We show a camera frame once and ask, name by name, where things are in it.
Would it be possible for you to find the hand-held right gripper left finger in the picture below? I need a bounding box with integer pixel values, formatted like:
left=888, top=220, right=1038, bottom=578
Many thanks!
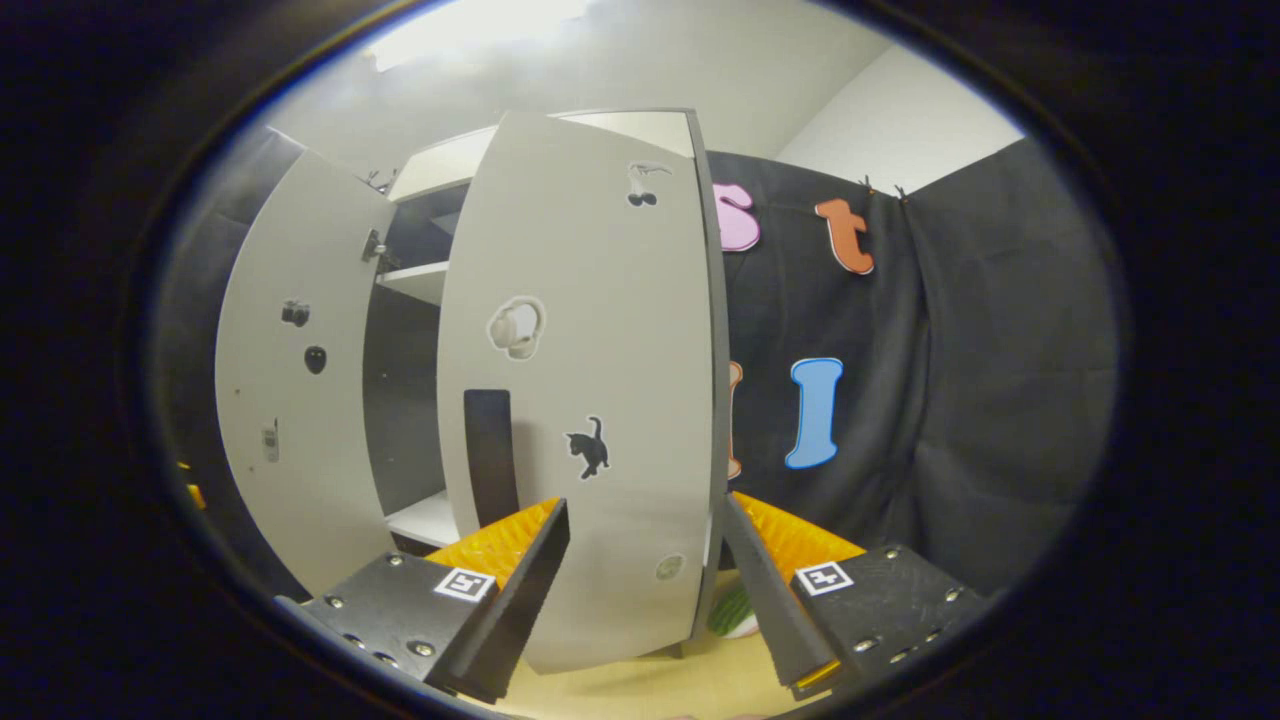
left=272, top=498, right=571, bottom=705

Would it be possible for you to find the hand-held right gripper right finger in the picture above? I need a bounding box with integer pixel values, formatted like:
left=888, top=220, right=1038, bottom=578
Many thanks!
left=722, top=491, right=993, bottom=701

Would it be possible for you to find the white cabinet door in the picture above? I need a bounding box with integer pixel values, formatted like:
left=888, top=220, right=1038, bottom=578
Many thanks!
left=213, top=148, right=398, bottom=598
left=436, top=108, right=733, bottom=676

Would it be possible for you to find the white cabinet base shelf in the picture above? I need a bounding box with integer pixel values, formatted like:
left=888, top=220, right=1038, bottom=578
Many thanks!
left=385, top=488, right=463, bottom=549

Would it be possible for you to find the metal door hinge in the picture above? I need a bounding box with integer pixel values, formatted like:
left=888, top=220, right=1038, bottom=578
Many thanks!
left=360, top=228, right=401, bottom=273

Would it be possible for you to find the green white striped object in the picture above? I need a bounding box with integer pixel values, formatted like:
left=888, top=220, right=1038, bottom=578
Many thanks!
left=706, top=583, right=761, bottom=639

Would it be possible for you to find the black backdrop cloth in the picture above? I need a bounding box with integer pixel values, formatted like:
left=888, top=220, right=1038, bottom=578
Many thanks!
left=150, top=125, right=1121, bottom=601

